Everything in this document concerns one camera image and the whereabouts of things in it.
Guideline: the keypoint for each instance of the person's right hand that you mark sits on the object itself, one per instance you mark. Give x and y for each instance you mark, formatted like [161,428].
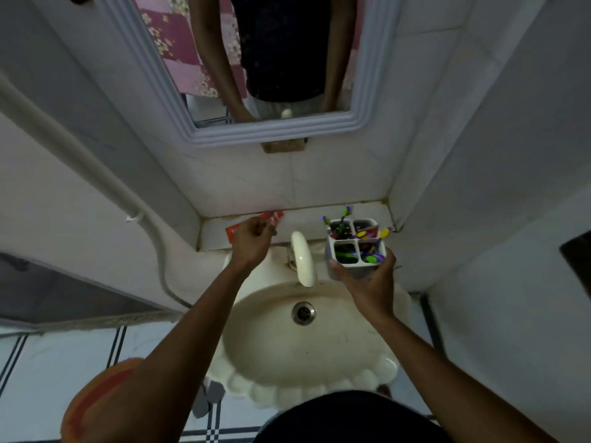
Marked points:
[371,292]

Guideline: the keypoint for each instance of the person's left hand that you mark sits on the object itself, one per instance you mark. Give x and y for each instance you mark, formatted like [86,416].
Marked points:
[249,246]

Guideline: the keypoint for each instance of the person's left thumb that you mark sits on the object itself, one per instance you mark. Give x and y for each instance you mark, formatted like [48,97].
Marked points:
[271,231]

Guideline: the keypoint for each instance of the person's right thumb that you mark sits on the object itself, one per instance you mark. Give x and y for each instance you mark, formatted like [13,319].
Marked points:
[339,271]

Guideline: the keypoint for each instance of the red toothpaste tube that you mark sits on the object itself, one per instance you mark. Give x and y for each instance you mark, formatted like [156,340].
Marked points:
[277,216]

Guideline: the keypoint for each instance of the white toothbrush holder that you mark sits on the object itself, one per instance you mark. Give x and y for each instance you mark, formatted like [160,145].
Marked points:
[358,271]

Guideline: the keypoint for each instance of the person's left forearm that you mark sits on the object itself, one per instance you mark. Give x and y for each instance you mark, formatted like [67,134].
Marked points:
[184,350]

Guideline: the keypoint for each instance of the person's right forearm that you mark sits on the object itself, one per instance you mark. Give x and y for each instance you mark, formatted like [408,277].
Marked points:
[438,378]

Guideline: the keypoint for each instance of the white tap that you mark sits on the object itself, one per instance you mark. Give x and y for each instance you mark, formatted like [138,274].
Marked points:
[304,260]

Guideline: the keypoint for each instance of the metal sink drain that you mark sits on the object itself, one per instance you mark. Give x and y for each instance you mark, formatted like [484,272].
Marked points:
[303,313]

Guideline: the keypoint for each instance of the yellow purple toothbrush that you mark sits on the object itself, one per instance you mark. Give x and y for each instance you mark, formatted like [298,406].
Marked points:
[384,232]

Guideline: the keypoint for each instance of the cream washbasin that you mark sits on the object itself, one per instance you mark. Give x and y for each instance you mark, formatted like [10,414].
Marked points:
[304,359]

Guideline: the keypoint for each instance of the person's dark shirt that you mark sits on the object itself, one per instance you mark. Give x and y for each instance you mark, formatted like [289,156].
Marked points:
[351,419]

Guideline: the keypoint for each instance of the grey slipper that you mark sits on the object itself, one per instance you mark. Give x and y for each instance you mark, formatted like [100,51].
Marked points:
[200,403]
[215,392]

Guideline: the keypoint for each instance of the grey door panel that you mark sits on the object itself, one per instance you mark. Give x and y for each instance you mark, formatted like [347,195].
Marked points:
[55,292]

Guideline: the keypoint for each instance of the white framed wall mirror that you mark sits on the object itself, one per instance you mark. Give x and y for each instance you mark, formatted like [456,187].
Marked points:
[364,87]

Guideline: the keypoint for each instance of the white wall pipe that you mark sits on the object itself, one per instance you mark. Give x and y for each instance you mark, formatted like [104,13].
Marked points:
[69,149]

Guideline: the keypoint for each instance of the dark wall fixture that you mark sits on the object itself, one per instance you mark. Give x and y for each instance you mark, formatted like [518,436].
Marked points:
[578,265]

